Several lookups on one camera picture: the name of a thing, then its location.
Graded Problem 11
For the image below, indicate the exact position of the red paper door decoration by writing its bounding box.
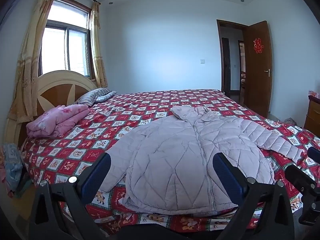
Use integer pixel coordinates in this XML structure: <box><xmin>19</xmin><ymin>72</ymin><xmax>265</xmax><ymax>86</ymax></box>
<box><xmin>253</xmin><ymin>38</ymin><xmax>264</xmax><ymax>54</ymax></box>

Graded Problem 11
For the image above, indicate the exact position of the pink folded blanket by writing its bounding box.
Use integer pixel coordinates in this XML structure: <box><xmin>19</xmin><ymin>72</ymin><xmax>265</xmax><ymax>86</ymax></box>
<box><xmin>26</xmin><ymin>105</ymin><xmax>90</xmax><ymax>138</ymax></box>

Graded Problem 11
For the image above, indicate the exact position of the striped grey pillow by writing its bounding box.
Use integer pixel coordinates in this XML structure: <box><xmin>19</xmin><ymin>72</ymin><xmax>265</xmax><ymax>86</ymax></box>
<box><xmin>75</xmin><ymin>88</ymin><xmax>116</xmax><ymax>107</ymax></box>

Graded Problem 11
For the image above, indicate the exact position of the beige curtain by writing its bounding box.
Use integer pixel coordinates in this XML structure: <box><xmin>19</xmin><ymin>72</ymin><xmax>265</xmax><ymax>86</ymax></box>
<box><xmin>8</xmin><ymin>0</ymin><xmax>54</xmax><ymax>124</ymax></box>
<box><xmin>89</xmin><ymin>2</ymin><xmax>108</xmax><ymax>88</ymax></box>

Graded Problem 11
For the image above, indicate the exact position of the wooden dresser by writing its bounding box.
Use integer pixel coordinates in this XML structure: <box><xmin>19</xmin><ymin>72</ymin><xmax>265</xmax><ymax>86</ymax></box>
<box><xmin>304</xmin><ymin>95</ymin><xmax>320</xmax><ymax>136</ymax></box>

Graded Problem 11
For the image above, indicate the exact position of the cream and brown headboard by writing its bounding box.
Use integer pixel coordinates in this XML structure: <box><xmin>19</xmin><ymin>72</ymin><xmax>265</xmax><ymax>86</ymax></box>
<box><xmin>3</xmin><ymin>70</ymin><xmax>97</xmax><ymax>146</ymax></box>

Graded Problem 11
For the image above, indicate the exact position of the pale pink quilted puffer jacket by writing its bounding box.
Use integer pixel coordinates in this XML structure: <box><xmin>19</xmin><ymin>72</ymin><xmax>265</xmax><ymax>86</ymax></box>
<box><xmin>101</xmin><ymin>106</ymin><xmax>303</xmax><ymax>216</ymax></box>

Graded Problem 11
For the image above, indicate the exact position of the left beige curtain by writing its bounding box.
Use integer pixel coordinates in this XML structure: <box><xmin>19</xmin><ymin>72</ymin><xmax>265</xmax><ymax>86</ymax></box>
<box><xmin>8</xmin><ymin>0</ymin><xmax>54</xmax><ymax>124</ymax></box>

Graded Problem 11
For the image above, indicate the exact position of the brown door frame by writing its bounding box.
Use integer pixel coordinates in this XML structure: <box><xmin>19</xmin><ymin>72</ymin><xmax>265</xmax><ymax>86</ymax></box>
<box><xmin>217</xmin><ymin>20</ymin><xmax>247</xmax><ymax>100</ymax></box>

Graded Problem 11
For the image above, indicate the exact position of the blue printed bag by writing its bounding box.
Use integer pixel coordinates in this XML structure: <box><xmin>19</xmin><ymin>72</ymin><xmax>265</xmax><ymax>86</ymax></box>
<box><xmin>2</xmin><ymin>143</ymin><xmax>23</xmax><ymax>192</ymax></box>

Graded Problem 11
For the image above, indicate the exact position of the right beige curtain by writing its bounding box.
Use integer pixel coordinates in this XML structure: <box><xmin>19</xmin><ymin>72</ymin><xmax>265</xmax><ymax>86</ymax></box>
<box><xmin>89</xmin><ymin>2</ymin><xmax>108</xmax><ymax>88</ymax></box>

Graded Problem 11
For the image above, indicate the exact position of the brown wooden door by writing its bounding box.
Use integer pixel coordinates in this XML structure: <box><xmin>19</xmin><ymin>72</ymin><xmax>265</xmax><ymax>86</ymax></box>
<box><xmin>244</xmin><ymin>21</ymin><xmax>272</xmax><ymax>118</ymax></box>

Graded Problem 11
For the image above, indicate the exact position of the window with dark frame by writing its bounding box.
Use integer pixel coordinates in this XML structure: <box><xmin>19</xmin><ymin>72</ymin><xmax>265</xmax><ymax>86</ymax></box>
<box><xmin>38</xmin><ymin>0</ymin><xmax>95</xmax><ymax>79</ymax></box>

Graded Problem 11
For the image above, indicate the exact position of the red patterned bed sheet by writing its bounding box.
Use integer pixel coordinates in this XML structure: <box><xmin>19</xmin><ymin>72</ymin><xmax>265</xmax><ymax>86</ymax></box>
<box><xmin>22</xmin><ymin>89</ymin><xmax>319</xmax><ymax>236</ymax></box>

